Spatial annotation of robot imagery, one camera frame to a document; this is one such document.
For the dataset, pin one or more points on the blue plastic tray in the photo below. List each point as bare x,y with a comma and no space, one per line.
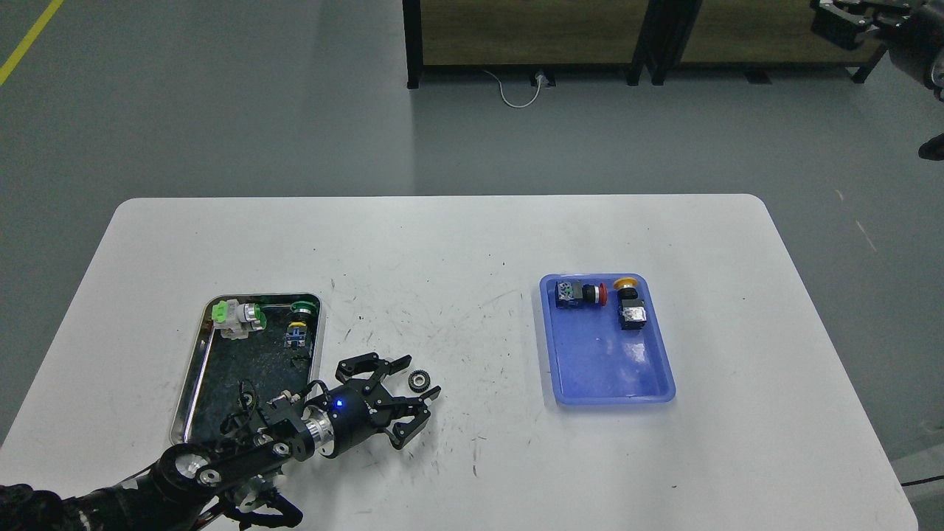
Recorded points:
592,361

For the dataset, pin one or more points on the wooden cabinet right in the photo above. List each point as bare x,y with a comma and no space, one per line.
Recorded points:
752,37

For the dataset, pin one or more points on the wooden cabinet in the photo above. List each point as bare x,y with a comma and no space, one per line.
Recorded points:
752,37
531,37

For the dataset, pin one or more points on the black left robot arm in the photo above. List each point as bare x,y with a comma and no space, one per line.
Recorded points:
192,484

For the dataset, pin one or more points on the red push button switch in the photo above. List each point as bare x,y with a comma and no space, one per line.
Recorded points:
573,294

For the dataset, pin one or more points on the black gear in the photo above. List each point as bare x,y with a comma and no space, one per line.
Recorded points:
419,381

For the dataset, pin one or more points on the dark green push button switch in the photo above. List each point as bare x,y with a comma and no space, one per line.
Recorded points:
300,334

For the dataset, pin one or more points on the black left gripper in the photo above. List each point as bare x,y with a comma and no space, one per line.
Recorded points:
361,407

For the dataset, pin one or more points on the silver metal tray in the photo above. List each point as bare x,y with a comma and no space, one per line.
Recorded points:
223,377

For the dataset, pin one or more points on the light green push button switch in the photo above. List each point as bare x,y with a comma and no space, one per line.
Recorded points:
236,321

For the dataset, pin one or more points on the yellow push button switch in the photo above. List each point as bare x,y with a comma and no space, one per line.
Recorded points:
631,309

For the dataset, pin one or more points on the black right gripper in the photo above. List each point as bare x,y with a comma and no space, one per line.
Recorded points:
915,43

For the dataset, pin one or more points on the wooden cabinet left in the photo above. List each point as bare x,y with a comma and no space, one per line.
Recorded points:
531,37

